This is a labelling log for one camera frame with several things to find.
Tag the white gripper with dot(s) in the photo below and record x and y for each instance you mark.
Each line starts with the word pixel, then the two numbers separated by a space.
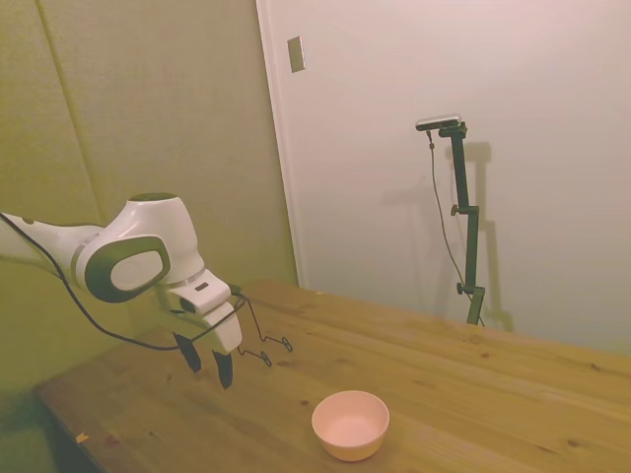
pixel 222 325

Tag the pink bowl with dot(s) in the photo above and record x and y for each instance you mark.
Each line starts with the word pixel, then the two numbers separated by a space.
pixel 350 425

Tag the small orange chip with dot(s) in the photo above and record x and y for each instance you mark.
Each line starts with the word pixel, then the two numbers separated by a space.
pixel 82 436

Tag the white door frame trim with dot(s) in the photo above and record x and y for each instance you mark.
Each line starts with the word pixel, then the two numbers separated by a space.
pixel 281 148

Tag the dark green camera stand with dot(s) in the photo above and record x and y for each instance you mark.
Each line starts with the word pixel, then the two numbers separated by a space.
pixel 467 222

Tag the grey wall switch plate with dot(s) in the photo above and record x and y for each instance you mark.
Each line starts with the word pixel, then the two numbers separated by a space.
pixel 296 54

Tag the grey exterior camera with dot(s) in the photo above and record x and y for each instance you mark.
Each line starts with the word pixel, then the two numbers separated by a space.
pixel 439 121

